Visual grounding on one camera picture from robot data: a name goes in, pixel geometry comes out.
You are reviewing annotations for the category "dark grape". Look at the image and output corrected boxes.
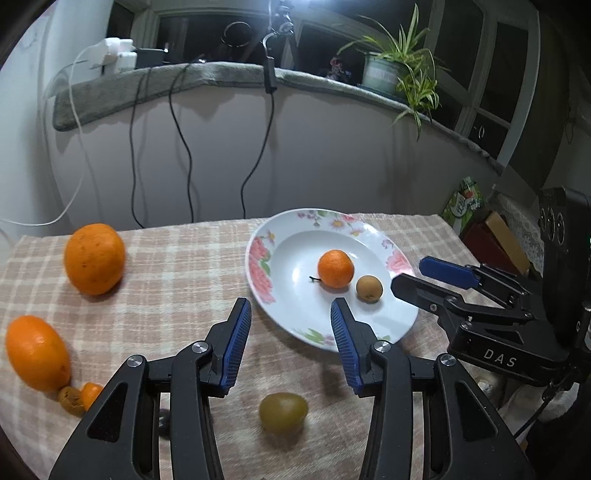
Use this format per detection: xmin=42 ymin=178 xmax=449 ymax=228
xmin=158 ymin=408 xmax=170 ymax=440

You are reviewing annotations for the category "stemmed mandarin orange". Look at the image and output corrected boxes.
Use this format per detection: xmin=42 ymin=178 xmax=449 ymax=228
xmin=310 ymin=249 xmax=355 ymax=290

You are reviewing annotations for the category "green plum fruit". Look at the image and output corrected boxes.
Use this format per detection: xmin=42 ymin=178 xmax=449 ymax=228
xmin=259 ymin=392 xmax=308 ymax=435

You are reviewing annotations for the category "black cable left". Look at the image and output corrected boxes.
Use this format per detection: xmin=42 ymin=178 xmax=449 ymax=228
xmin=128 ymin=66 xmax=153 ymax=229

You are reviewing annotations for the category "black ring light cable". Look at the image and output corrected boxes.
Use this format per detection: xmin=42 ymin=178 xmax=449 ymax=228
xmin=239 ymin=22 xmax=295 ymax=219

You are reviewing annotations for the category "large round spotted orange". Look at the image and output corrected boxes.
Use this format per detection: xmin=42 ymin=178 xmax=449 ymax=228
xmin=64 ymin=223 xmax=126 ymax=296

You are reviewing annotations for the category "white power adapter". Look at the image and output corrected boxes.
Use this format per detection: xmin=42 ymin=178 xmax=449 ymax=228
xmin=87 ymin=37 xmax=137 ymax=75

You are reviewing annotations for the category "spider plant in pot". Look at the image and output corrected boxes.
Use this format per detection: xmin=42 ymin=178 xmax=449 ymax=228
xmin=335 ymin=4 xmax=447 ymax=138

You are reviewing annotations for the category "brown longan fruit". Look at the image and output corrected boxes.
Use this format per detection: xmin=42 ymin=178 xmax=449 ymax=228
xmin=58 ymin=386 xmax=85 ymax=417

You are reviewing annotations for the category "floral white plate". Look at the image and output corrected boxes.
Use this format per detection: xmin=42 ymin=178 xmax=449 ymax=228
xmin=245 ymin=209 xmax=418 ymax=351

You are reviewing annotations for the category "black light tripod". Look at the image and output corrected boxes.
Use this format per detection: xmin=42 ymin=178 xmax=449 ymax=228
xmin=262 ymin=0 xmax=301 ymax=70

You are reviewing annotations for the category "green juice carton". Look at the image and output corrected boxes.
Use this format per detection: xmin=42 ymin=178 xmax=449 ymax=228
xmin=441 ymin=176 xmax=484 ymax=235

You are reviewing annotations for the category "black power brick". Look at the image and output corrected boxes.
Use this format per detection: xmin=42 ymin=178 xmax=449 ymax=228
xmin=135 ymin=48 xmax=166 ymax=69

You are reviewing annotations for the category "black cable middle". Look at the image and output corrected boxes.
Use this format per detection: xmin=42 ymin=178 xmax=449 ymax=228
xmin=168 ymin=57 xmax=206 ymax=222

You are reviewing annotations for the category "grey windowsill mat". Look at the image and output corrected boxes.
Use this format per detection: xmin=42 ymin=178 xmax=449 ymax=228
xmin=51 ymin=62 xmax=505 ymax=174

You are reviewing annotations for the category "small mandarin orange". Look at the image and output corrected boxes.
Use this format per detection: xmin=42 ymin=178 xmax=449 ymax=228
xmin=80 ymin=382 xmax=103 ymax=411

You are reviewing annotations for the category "large smooth oval orange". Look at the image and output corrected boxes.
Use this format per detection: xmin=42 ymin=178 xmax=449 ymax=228
xmin=5 ymin=315 xmax=71 ymax=393

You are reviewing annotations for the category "white charging cable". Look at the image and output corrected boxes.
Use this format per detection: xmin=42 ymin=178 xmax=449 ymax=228
xmin=0 ymin=45 xmax=107 ymax=228

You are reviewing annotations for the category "red cardboard box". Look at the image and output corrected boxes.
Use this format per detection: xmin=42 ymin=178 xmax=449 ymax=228
xmin=460 ymin=208 xmax=531 ymax=275

